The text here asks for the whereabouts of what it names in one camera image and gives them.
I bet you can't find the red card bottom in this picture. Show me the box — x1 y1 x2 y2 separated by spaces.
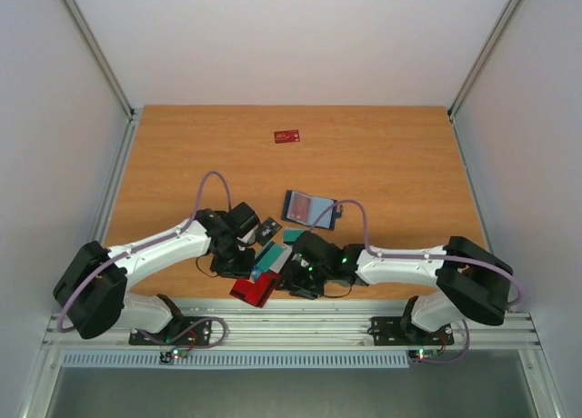
229 271 282 308

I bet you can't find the navy blue card holder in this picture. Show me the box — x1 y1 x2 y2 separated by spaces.
281 190 343 231

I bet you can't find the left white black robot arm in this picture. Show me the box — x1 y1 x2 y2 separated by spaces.
53 203 260 344

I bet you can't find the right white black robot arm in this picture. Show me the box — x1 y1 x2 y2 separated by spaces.
278 232 513 346

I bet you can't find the blue card with chip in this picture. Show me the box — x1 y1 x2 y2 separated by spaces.
250 266 264 282

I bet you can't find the white card under teal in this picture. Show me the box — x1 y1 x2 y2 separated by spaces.
269 248 293 274

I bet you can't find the teal card left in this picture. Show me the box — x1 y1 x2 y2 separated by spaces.
255 241 285 273

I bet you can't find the teal card right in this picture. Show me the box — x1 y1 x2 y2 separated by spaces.
282 227 304 245

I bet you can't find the black card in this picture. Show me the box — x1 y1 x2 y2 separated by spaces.
256 217 282 246

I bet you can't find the lone red card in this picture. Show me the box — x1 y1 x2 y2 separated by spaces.
274 129 301 144

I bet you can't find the left circuit board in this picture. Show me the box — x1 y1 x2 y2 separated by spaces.
158 348 189 364

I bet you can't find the circuit board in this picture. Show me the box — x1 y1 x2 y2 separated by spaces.
158 348 189 364
408 348 443 362

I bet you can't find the right circuit board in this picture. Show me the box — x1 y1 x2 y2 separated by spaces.
408 348 443 362

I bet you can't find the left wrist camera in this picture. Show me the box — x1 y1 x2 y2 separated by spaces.
237 227 256 246

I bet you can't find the aluminium rail frame front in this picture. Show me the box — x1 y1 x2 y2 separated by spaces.
41 298 541 351

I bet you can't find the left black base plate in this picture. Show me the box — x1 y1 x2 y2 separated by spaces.
128 316 213 346

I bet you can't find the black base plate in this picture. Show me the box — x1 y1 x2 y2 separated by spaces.
367 316 455 346
128 316 213 346

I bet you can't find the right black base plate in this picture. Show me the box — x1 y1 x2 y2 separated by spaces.
367 316 455 346

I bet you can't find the grey slotted cable duct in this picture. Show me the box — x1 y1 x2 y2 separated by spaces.
61 350 409 370

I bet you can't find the left aluminium corner post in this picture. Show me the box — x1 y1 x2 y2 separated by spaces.
60 0 135 121

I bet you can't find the aluminium corner post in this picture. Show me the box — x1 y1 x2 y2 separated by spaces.
447 0 524 123
60 0 135 121

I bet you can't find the right aluminium corner post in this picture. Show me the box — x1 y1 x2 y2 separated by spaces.
447 0 524 123

